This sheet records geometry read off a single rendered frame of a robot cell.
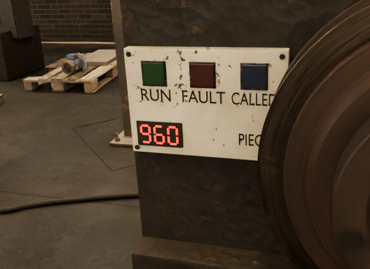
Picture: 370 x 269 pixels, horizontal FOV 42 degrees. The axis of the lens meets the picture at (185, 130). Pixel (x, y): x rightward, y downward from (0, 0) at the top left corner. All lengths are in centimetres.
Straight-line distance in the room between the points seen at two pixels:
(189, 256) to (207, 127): 24
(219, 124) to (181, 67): 11
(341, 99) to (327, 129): 4
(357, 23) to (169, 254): 52
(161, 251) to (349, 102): 48
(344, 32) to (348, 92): 7
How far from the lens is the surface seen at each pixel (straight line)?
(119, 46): 349
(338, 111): 57
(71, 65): 514
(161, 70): 76
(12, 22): 584
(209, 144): 79
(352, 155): 53
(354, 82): 57
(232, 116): 76
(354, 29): 58
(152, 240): 93
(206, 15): 75
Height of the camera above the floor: 139
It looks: 21 degrees down
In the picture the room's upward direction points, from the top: 3 degrees counter-clockwise
